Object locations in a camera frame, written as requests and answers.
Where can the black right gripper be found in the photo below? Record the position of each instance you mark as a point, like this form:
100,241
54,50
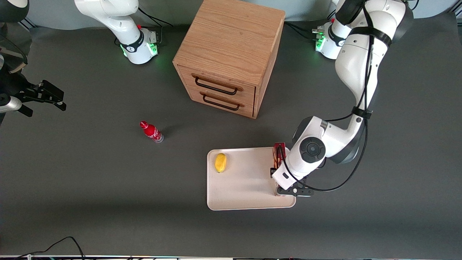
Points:
15,86

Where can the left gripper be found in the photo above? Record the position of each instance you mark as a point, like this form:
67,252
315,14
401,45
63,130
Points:
272,172

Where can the red cookie box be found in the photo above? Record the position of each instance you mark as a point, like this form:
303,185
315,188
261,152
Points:
279,155

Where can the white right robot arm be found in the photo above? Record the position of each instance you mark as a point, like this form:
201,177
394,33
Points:
133,45

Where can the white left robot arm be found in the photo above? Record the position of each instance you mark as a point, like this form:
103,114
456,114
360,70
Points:
355,68

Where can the cream rectangular plastic tray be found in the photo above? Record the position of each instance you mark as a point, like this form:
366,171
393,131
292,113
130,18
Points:
245,184

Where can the yellow lemon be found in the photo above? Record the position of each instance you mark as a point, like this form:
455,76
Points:
220,163

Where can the short wooden drawer front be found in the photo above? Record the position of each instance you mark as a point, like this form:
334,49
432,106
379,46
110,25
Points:
248,109

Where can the tall wooden drawer front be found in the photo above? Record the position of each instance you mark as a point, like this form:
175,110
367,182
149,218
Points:
249,93

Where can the red cola bottle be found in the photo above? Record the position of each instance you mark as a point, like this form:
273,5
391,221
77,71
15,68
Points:
151,131

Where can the wooden two-drawer cabinet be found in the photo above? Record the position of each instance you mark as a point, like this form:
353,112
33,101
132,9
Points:
231,39

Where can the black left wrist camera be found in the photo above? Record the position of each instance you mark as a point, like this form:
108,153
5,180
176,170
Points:
301,192

